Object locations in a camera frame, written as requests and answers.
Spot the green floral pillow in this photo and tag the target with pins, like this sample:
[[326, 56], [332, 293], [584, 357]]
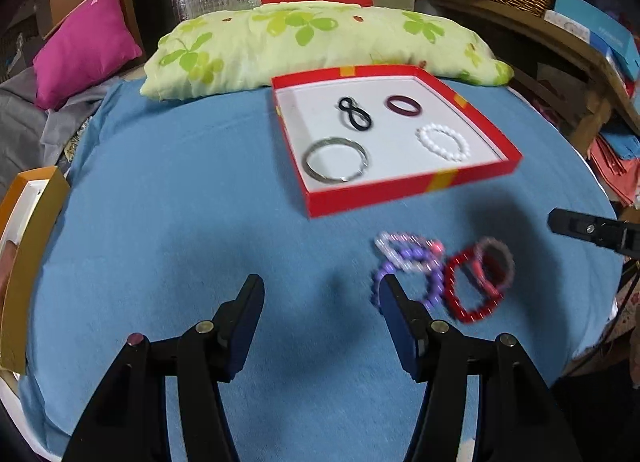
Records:
[[250, 52]]

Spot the magenta pillow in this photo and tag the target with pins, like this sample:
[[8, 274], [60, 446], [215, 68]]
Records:
[[85, 52]]

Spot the red cardboard box tray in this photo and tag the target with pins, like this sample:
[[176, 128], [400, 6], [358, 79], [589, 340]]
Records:
[[400, 187]]

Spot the white printed box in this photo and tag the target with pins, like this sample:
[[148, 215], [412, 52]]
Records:
[[567, 24]]

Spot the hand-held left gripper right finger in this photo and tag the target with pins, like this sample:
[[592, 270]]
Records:
[[400, 337]]

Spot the grey cloth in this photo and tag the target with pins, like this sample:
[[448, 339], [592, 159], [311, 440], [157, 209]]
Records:
[[25, 127]]

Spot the blue cardboard box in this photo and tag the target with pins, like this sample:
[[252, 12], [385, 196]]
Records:
[[600, 27]]

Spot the wooden shelf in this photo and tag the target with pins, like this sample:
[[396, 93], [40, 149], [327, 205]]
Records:
[[565, 49]]

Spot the gold cardboard box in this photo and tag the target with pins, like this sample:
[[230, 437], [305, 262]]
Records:
[[30, 267]]

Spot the stack of red cloths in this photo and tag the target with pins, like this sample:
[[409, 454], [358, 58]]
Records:
[[617, 162]]

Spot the silver metal bangle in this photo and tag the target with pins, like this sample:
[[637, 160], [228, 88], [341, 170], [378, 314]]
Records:
[[306, 162]]

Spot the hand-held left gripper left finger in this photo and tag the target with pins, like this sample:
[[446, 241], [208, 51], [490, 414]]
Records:
[[245, 332]]

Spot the blue blanket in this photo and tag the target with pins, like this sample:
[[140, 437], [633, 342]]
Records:
[[175, 217]]

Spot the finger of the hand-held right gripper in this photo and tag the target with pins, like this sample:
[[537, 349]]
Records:
[[600, 232]]

